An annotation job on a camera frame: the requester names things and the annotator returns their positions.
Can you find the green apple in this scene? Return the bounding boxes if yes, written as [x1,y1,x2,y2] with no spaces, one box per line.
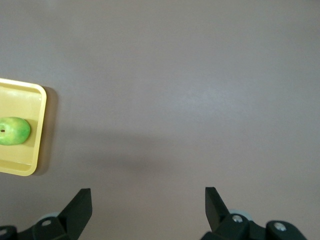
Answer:
[0,116,32,146]

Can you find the yellow plastic tray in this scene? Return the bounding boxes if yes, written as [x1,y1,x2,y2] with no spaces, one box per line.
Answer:
[0,78,48,177]

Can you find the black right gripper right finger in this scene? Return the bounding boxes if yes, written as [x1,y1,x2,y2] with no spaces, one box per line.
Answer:
[201,186,267,240]

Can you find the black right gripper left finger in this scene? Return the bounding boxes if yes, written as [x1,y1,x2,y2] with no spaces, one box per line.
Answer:
[31,188,93,240]

